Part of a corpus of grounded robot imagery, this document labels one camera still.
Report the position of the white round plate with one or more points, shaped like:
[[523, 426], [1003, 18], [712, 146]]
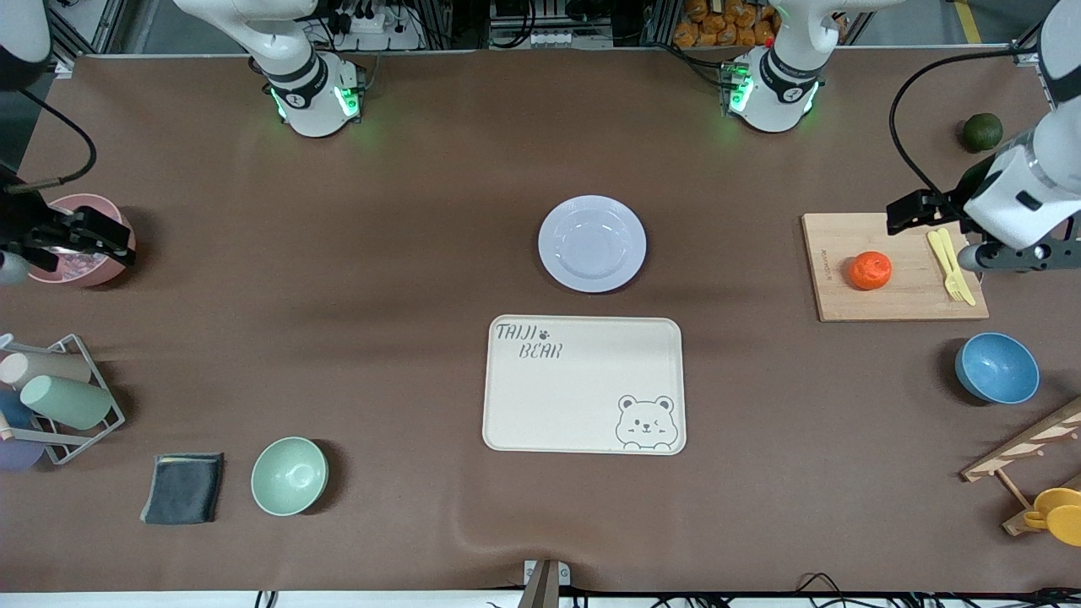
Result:
[[591, 245]]

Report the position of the blue bowl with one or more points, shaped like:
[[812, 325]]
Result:
[[998, 369]]

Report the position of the yellow mug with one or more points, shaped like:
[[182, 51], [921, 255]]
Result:
[[1062, 517]]

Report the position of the pile of orange round items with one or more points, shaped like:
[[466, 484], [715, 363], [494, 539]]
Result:
[[726, 24]]

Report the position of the orange fruit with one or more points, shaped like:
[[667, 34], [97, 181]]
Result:
[[871, 271]]

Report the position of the cream bear print tray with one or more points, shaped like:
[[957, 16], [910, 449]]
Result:
[[583, 397]]

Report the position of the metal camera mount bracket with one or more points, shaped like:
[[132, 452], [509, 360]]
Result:
[[545, 583]]

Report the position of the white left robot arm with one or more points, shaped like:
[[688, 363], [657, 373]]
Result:
[[773, 101]]

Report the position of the wooden peg rack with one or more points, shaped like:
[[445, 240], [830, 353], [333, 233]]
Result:
[[1026, 445]]

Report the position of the pink bowl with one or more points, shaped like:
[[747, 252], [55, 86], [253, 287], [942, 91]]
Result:
[[101, 272]]

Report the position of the purple cup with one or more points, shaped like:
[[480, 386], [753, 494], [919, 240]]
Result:
[[17, 456]]

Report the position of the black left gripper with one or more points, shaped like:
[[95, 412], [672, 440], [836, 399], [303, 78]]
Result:
[[964, 196]]

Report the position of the wooden cutting board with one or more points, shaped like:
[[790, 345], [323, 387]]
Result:
[[895, 295]]

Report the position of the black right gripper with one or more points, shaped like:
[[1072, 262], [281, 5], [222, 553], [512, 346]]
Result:
[[24, 226]]

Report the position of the yellow plastic fork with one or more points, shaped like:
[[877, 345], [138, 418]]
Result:
[[947, 270]]

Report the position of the yellow plastic knife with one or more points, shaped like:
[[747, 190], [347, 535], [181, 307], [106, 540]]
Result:
[[965, 291]]

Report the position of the beige cup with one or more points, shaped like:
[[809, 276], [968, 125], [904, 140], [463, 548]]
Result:
[[51, 366]]

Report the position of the blue cup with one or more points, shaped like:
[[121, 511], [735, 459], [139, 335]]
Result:
[[13, 409]]

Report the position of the dark green lime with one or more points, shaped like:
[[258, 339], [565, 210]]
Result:
[[983, 132]]

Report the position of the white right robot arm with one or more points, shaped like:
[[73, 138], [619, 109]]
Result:
[[308, 105]]

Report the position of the dark grey folded cloth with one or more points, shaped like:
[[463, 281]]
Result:
[[182, 488]]

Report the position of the mint green cup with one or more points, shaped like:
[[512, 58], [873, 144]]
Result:
[[67, 402]]

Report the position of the pale green bowl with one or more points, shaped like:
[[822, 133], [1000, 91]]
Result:
[[289, 477]]

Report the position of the white power strip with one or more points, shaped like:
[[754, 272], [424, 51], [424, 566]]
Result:
[[380, 35]]

